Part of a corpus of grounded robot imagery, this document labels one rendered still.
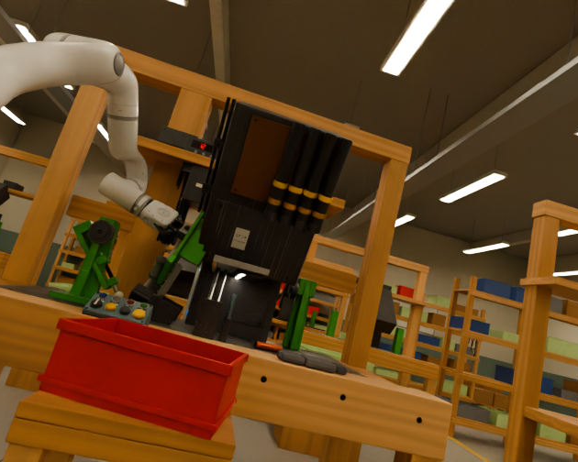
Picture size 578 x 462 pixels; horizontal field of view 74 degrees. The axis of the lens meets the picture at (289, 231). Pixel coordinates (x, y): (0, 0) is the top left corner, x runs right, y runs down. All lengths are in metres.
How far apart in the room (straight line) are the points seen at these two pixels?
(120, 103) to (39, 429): 0.91
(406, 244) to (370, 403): 11.51
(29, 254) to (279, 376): 1.12
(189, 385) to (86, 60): 0.80
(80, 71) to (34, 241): 0.84
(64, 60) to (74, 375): 0.71
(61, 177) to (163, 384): 1.23
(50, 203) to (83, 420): 1.18
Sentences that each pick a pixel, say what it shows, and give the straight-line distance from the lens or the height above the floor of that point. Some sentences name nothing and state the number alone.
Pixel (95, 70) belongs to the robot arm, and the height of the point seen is 1.48.
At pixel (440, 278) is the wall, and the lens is 12.95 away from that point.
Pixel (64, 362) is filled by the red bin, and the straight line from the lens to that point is 0.79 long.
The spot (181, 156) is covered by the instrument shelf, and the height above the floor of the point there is 1.51.
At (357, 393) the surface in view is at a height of 0.87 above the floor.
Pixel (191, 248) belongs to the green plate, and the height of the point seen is 1.14.
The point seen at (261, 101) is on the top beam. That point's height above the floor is 1.91.
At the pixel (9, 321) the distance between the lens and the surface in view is 1.12.
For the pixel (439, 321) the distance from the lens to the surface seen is 9.42.
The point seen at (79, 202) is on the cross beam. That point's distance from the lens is 1.85.
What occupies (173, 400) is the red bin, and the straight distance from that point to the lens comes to 0.72.
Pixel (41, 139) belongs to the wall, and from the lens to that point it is 13.35.
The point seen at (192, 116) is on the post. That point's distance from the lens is 1.80.
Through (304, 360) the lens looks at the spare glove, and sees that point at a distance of 1.09.
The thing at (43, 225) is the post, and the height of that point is 1.11.
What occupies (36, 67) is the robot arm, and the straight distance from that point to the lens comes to 1.07.
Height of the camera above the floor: 1.03
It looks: 12 degrees up
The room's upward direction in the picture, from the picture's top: 15 degrees clockwise
